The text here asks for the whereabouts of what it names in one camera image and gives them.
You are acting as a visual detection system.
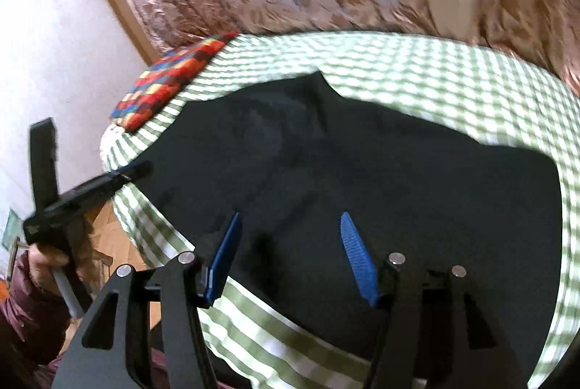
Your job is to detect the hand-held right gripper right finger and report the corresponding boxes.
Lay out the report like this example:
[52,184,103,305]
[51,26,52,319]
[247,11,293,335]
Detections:
[340,212,531,389]

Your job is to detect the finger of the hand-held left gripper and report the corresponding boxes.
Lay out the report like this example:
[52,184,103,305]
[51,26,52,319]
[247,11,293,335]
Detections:
[29,117,59,211]
[59,160,155,214]

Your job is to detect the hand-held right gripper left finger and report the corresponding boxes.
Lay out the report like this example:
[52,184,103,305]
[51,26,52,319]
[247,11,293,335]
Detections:
[51,212,243,389]

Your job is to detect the black pants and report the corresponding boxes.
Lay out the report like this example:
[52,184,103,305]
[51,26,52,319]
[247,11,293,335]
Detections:
[131,71,567,389]

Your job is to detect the person's left forearm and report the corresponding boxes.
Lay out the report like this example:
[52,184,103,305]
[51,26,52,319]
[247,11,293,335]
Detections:
[0,255,87,376]

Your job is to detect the person's left hand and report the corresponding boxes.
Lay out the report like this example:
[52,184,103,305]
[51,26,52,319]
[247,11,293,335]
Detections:
[28,217,94,297]

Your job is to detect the colourful patchwork pillow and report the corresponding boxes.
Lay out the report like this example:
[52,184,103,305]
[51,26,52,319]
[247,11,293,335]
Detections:
[111,31,239,133]

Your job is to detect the green checked bed sheet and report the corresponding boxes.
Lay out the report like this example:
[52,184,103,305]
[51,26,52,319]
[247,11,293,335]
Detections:
[100,31,580,389]

